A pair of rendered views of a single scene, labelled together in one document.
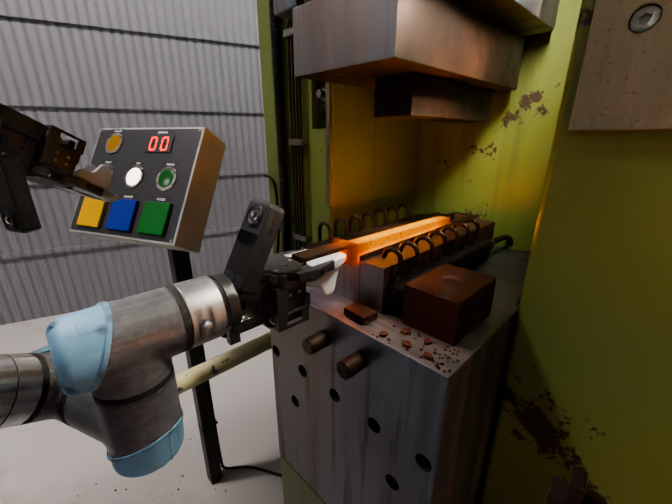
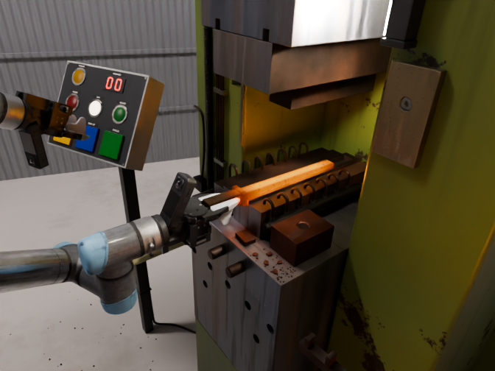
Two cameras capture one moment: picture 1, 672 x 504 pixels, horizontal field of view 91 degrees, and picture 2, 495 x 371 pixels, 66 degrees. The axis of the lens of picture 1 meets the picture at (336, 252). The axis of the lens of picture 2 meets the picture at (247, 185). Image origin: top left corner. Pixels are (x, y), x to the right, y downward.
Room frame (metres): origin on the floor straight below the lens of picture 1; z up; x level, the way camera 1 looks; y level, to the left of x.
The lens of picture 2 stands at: (-0.27, -0.11, 1.48)
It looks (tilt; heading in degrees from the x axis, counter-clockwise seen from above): 30 degrees down; 6
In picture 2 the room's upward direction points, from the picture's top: 2 degrees clockwise
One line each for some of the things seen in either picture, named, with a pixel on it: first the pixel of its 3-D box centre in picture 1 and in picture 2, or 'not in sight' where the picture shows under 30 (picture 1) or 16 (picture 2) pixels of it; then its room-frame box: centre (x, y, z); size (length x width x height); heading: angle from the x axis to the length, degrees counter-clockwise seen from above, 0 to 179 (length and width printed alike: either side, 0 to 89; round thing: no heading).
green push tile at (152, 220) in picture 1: (156, 218); (112, 145); (0.72, 0.40, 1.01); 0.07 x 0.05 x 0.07; 69
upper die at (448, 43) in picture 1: (420, 55); (311, 51); (0.68, -0.15, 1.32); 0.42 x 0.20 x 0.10; 134
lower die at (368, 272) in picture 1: (406, 245); (295, 183); (0.68, -0.15, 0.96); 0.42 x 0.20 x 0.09; 134
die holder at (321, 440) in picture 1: (421, 358); (301, 263); (0.64, -0.20, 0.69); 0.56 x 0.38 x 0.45; 134
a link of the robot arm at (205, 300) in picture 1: (201, 310); (148, 235); (0.34, 0.16, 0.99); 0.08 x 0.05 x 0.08; 44
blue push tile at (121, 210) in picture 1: (123, 215); (88, 138); (0.75, 0.49, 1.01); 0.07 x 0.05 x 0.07; 69
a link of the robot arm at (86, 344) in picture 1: (124, 339); (110, 249); (0.29, 0.21, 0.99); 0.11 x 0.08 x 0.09; 134
